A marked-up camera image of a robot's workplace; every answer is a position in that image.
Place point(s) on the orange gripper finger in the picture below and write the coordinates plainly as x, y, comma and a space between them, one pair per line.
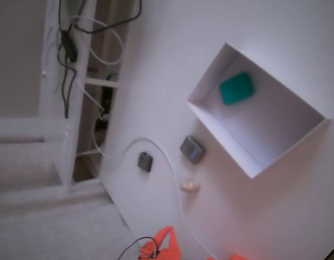
159, 233
174, 246

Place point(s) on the green cube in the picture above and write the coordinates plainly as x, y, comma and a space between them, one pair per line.
237, 88

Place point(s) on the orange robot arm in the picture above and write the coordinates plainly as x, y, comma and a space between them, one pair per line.
238, 256

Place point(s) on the white cardboard box bin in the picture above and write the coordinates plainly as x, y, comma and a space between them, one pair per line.
264, 130

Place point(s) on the small beige bear figurine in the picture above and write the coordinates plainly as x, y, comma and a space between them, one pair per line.
191, 186

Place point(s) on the small black clear-lid box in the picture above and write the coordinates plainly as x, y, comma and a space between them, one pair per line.
145, 162

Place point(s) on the grey square block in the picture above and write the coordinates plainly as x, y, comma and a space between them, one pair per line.
192, 149

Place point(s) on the white metal frame rack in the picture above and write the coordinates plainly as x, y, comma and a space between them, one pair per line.
51, 127

